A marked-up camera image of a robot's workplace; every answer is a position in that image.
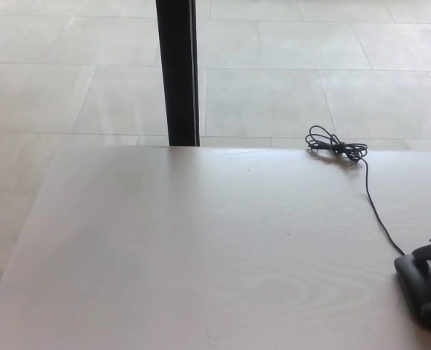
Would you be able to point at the black computer mouse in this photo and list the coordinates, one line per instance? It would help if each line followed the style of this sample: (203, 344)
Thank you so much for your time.
(406, 275)

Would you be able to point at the black vertical post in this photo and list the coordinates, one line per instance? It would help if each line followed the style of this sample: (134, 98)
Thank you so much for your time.
(178, 73)

